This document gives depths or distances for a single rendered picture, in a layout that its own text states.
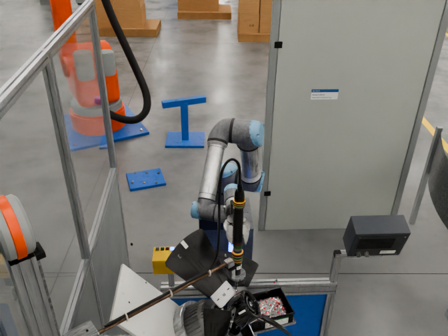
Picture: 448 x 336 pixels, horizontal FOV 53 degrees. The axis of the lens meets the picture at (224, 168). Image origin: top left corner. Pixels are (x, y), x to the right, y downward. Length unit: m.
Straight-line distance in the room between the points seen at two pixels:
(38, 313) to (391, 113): 2.96
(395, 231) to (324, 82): 1.50
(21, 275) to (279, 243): 2.92
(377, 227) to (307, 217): 1.84
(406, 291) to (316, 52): 1.90
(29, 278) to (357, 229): 1.46
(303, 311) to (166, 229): 1.83
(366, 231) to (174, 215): 2.36
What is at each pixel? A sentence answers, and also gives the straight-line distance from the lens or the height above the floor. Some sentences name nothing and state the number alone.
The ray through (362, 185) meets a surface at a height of 0.46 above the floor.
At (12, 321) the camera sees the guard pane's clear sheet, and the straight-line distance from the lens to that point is 1.61.
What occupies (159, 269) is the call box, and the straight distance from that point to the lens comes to 2.25.
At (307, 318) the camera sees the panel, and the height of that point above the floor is 0.58.
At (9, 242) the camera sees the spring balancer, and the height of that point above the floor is 1.90.
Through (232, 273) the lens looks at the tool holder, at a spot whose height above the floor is 1.32.
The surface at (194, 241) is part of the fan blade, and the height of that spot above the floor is 1.41.
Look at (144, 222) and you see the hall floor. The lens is 4.17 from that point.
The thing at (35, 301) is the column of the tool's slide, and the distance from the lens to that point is 1.33.
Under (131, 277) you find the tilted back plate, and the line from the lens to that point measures 1.80.
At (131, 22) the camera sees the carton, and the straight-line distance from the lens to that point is 9.54.
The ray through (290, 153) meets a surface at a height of 0.78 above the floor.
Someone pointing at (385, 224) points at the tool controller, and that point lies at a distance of 2.27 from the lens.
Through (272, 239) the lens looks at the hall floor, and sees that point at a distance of 3.97.
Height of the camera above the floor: 2.59
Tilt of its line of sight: 32 degrees down
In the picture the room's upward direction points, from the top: 1 degrees clockwise
